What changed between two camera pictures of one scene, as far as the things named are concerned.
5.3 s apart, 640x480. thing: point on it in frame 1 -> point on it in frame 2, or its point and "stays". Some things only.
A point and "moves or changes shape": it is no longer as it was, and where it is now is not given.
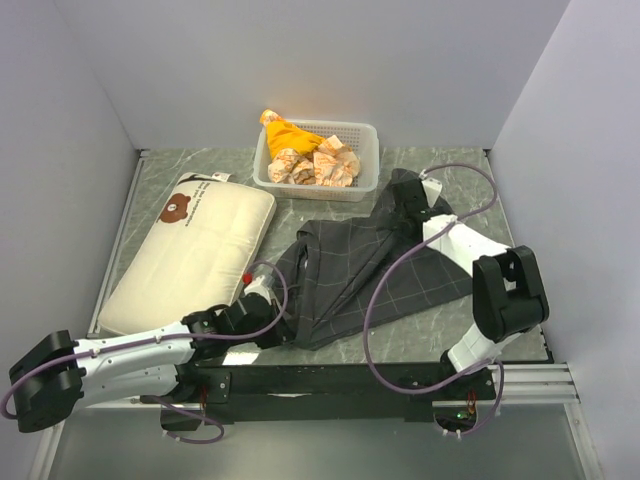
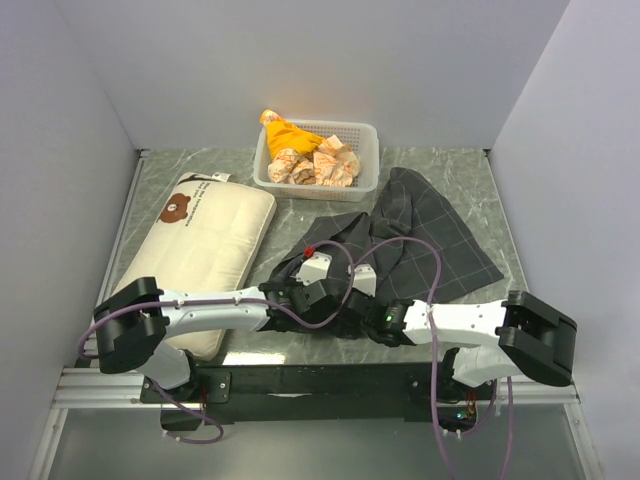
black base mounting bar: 249,393 stays
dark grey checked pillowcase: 338,274 moves or changes shape
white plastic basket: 360,137 stays
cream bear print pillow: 194,258 moves or changes shape
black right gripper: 397,213 -> 370,298
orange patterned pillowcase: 301,157 stays
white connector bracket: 431,187 -> 365,279
